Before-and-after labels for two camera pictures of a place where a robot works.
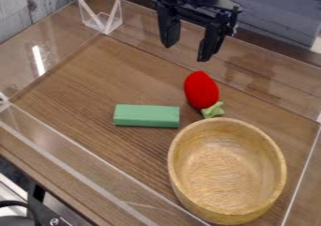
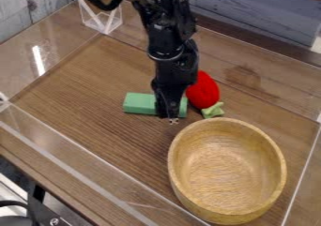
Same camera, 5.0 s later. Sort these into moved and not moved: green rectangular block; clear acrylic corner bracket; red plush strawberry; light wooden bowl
Moved: green rectangular block
Not moved: light wooden bowl; clear acrylic corner bracket; red plush strawberry
